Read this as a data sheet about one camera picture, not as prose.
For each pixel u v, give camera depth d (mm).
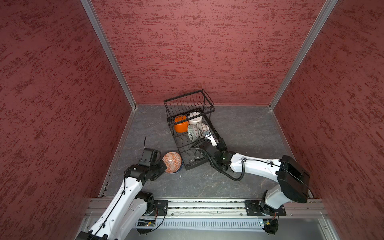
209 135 723
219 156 635
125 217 539
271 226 706
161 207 739
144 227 710
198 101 965
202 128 940
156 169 682
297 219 760
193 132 977
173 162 851
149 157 620
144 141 1021
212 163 616
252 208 741
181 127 976
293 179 430
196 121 1029
